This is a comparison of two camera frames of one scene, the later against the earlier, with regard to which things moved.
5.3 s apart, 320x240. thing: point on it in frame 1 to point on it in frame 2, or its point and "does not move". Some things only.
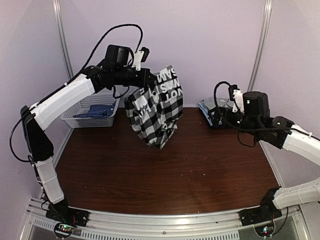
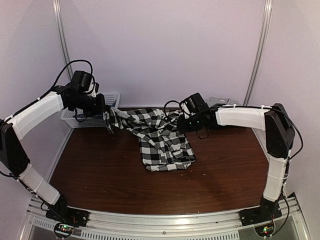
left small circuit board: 64,230 does not move
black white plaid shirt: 153,110 to 162,146
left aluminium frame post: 62,34 does not move
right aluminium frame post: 261,44 does not move
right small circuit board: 265,230 does not move
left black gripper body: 122,77 to 90,107
